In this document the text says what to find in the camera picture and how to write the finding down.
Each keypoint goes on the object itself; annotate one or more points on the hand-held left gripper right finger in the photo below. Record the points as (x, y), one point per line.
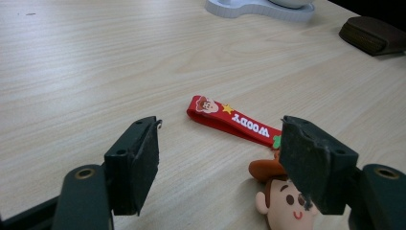
(314, 166)

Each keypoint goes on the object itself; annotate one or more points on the white stand with post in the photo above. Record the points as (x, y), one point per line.
(242, 9)

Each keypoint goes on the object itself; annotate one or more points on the white round bowl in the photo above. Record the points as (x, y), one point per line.
(292, 3)

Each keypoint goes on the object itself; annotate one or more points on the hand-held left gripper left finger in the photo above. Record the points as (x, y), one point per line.
(134, 166)

